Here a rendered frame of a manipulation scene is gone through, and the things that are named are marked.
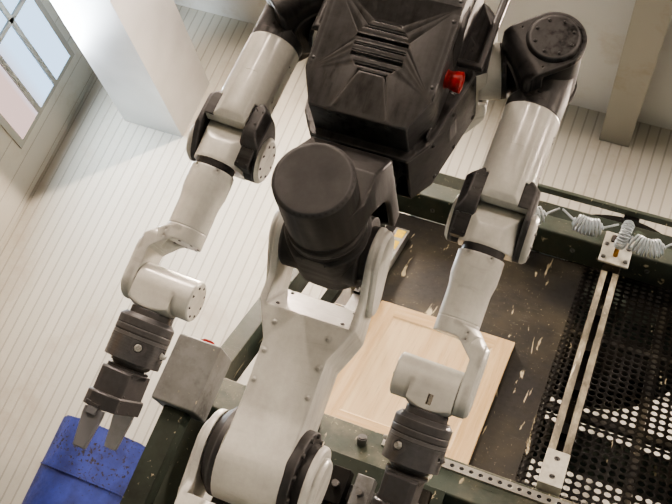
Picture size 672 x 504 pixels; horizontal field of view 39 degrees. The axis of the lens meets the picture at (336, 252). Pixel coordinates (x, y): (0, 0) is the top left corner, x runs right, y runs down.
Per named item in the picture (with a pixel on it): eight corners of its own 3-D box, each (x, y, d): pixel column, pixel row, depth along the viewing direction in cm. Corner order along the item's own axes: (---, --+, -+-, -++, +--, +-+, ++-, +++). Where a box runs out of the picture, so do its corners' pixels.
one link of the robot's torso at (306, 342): (287, 540, 134) (386, 225, 134) (177, 496, 138) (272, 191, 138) (315, 518, 148) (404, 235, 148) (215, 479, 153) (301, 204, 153)
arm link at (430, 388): (444, 451, 134) (470, 375, 134) (374, 424, 136) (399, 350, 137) (451, 446, 145) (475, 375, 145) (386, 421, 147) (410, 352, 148)
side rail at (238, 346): (202, 396, 272) (202, 368, 265) (343, 209, 356) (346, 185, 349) (221, 403, 270) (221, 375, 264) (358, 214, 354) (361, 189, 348)
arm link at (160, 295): (166, 348, 141) (195, 277, 142) (104, 323, 143) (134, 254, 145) (191, 356, 152) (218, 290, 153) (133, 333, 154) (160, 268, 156)
